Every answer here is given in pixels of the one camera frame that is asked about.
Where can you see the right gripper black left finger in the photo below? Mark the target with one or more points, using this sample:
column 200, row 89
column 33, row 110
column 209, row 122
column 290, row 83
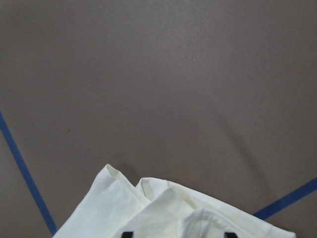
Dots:
column 127, row 234

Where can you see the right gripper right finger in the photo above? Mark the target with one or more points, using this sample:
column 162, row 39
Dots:
column 230, row 235

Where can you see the cream long-sleeve cat shirt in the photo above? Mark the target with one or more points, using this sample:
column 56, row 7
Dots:
column 157, row 208

